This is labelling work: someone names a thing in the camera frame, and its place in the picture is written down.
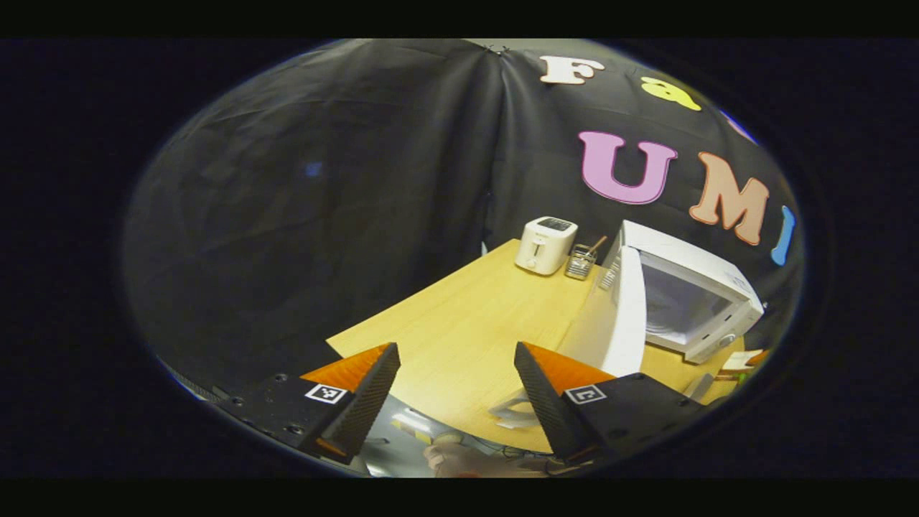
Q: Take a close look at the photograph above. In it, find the lettuce sandwich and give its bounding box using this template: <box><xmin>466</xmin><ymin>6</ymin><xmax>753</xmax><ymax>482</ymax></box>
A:
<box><xmin>720</xmin><ymin>349</ymin><xmax>773</xmax><ymax>385</ymax></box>

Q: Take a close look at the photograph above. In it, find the white toaster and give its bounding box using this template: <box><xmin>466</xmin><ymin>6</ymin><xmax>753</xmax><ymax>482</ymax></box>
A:
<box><xmin>515</xmin><ymin>217</ymin><xmax>579</xmax><ymax>276</ymax></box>

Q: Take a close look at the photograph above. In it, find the wire mesh utensil holder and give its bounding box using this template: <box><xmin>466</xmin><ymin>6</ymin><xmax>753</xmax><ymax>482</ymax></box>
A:
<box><xmin>564</xmin><ymin>244</ymin><xmax>598</xmax><ymax>280</ymax></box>

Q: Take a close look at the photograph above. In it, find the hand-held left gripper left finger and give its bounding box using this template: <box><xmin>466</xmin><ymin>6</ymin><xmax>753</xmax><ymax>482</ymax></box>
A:
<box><xmin>215</xmin><ymin>343</ymin><xmax>401</xmax><ymax>464</ymax></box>

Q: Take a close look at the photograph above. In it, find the white curved object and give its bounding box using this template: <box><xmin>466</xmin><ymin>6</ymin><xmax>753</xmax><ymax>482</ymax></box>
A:
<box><xmin>488</xmin><ymin>397</ymin><xmax>541</xmax><ymax>432</ymax></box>

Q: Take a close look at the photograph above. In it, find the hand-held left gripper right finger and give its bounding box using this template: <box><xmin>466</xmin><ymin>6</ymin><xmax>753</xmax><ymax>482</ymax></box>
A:
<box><xmin>513</xmin><ymin>342</ymin><xmax>708</xmax><ymax>464</ymax></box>

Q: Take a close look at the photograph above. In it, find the white microwave oven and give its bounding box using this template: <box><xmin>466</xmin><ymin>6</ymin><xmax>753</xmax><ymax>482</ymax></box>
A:
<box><xmin>556</xmin><ymin>220</ymin><xmax>765</xmax><ymax>378</ymax></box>

